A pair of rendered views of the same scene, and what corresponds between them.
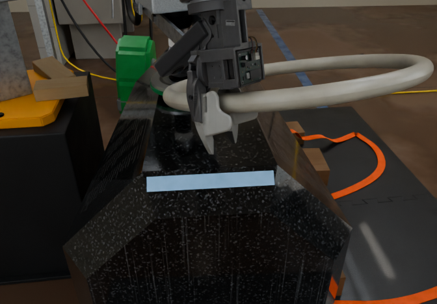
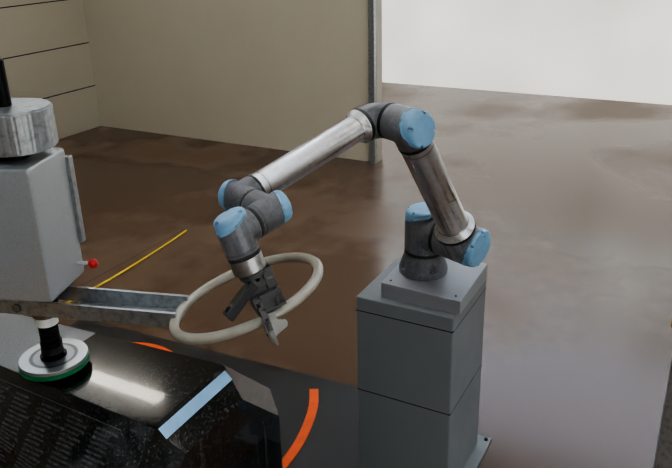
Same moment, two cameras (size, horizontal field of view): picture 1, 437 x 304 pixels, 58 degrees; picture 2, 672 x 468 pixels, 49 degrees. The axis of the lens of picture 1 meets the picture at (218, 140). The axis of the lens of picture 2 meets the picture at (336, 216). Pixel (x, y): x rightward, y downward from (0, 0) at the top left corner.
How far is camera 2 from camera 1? 164 cm
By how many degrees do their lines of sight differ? 51
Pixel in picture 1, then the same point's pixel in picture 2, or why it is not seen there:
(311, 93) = (306, 291)
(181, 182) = (181, 417)
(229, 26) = (269, 278)
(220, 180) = (202, 398)
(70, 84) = not seen: outside the picture
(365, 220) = not seen: hidden behind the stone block
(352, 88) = (315, 281)
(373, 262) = not seen: hidden behind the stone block
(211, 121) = (276, 326)
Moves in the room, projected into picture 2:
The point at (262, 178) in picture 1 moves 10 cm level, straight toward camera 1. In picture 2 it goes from (223, 380) to (244, 391)
